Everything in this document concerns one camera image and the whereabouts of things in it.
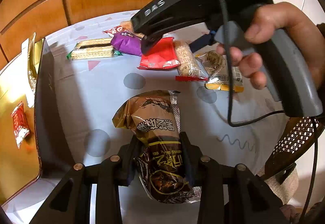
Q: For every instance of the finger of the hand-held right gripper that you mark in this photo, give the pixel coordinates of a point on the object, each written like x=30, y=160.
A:
x=149, y=45
x=203, y=40

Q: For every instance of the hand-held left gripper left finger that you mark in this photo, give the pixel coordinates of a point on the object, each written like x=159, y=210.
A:
x=127, y=163

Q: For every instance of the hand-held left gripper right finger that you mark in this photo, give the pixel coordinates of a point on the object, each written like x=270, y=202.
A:
x=189, y=158

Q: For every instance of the purple snack packet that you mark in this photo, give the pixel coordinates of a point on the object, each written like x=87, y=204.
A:
x=127, y=45

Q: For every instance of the peanut bar packet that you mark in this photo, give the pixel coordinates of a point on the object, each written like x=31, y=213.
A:
x=188, y=61

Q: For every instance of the yellow clear cookie packet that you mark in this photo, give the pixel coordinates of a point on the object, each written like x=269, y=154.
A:
x=215, y=64

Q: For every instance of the brown snack packet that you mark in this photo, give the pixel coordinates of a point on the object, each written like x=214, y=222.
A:
x=157, y=127

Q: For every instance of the cracker packet with green ends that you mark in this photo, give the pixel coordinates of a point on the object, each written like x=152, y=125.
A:
x=91, y=52

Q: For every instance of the gold box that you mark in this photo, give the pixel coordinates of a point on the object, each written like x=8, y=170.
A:
x=10, y=153

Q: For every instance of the person's right hand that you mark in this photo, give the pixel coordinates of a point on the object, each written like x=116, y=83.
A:
x=279, y=15

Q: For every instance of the orange snack packet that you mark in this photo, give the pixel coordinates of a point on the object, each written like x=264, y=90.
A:
x=125, y=24

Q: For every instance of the red and white snack packet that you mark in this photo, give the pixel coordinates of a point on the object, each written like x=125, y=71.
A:
x=115, y=31

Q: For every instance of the wicker chair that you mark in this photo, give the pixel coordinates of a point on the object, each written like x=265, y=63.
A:
x=292, y=137

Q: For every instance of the small red snack packet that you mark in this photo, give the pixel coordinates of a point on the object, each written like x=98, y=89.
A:
x=20, y=122

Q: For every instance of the gold and white packet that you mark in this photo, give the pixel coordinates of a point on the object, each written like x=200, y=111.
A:
x=31, y=71

